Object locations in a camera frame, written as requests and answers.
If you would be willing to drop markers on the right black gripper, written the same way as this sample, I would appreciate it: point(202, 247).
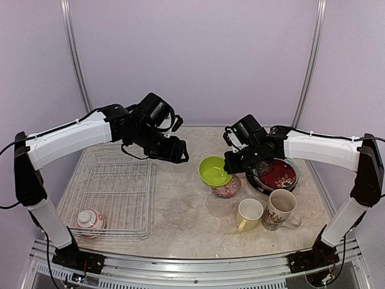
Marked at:
point(231, 165)

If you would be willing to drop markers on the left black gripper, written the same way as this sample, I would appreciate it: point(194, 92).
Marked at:
point(174, 153)

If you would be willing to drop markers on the small black square plate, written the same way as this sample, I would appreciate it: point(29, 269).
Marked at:
point(277, 174)

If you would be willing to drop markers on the light green flower plate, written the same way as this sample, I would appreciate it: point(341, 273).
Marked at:
point(290, 161)

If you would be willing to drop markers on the blue white patterned bowl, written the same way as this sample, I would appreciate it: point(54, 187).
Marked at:
point(229, 189)

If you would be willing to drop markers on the green bowl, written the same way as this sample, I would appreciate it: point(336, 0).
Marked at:
point(211, 171)

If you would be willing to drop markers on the pale yellow mug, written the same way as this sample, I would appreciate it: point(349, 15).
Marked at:
point(248, 214)

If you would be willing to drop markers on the teal patterned mug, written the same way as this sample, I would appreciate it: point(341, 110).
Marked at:
point(280, 211)

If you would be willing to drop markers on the black striped rim plate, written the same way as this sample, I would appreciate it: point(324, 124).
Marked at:
point(263, 188)

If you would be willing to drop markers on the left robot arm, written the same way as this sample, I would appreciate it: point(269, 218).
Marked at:
point(149, 124)

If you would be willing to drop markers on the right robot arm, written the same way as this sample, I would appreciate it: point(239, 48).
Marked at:
point(251, 144)

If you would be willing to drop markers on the red white floral teacup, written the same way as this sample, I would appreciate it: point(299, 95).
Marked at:
point(92, 221)

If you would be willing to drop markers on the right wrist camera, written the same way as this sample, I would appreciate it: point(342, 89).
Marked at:
point(230, 138)

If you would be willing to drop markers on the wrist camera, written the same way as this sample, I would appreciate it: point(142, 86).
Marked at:
point(230, 138)
point(173, 122)

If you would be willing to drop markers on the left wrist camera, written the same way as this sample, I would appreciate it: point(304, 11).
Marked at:
point(173, 122)

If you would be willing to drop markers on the white wire dish rack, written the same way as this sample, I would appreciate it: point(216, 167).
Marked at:
point(117, 185)

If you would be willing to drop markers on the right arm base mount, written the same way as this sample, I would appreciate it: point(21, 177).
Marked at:
point(318, 256)

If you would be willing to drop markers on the aluminium front rail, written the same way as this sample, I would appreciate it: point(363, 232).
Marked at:
point(124, 271)

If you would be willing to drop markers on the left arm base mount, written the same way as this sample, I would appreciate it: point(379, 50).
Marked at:
point(73, 257)

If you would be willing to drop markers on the right aluminium corner post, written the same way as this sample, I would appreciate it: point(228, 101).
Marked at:
point(311, 63)

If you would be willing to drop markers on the aluminium corner post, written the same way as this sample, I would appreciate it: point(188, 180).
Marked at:
point(74, 55)
point(311, 63)

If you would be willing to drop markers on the left aluminium corner post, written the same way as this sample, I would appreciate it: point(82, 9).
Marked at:
point(74, 55)

